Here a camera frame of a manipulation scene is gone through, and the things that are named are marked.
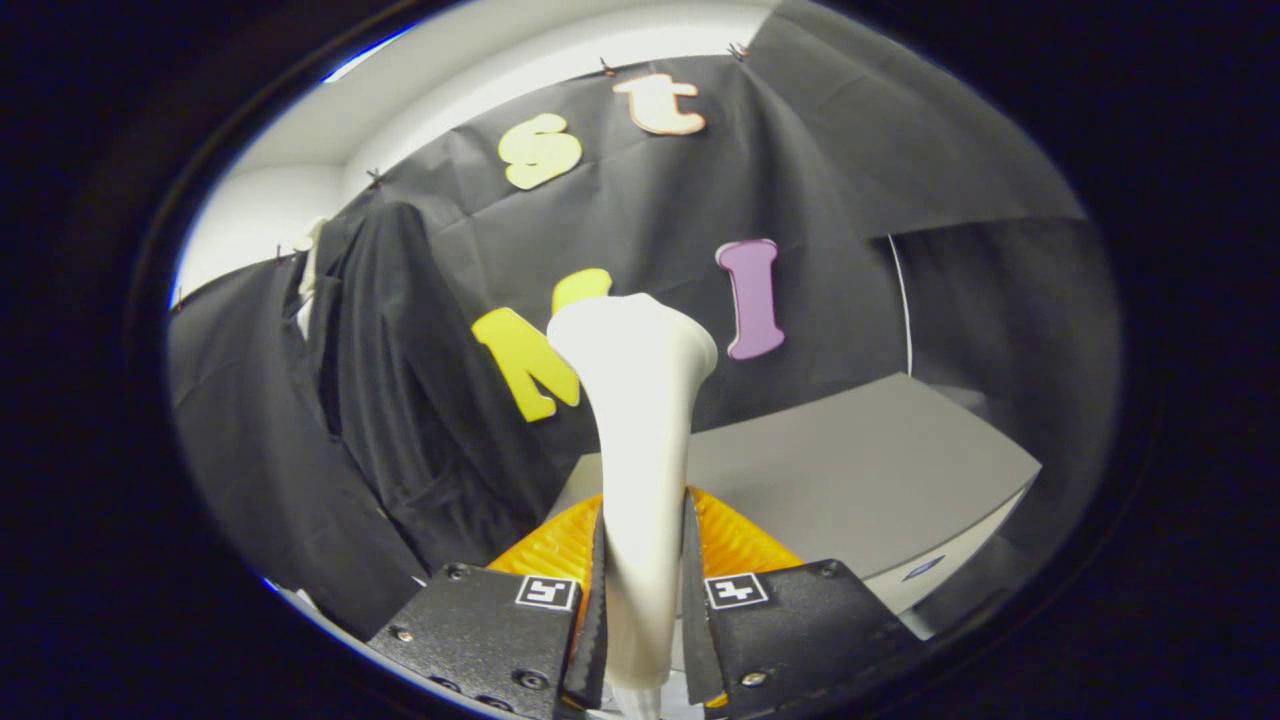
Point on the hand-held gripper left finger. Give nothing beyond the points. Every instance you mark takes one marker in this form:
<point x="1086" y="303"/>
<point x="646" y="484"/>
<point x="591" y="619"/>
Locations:
<point x="480" y="630"/>

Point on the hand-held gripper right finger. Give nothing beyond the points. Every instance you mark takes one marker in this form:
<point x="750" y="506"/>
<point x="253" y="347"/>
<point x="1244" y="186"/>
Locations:
<point x="800" y="630"/>

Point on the white garment steamer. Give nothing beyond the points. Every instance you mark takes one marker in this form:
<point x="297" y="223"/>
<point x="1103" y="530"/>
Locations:
<point x="640" y="450"/>

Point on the black jacket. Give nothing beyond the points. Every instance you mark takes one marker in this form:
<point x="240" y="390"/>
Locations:
<point x="400" y="400"/>

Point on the white shirt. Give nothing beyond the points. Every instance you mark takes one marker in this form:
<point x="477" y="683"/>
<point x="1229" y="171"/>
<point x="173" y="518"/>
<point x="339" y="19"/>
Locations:
<point x="306" y="300"/>

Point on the grey beige cabinet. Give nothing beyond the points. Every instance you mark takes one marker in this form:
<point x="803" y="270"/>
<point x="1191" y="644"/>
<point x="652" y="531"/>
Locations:
<point x="850" y="480"/>

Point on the black backdrop cloth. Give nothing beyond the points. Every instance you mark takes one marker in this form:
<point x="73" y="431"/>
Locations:
<point x="650" y="200"/>

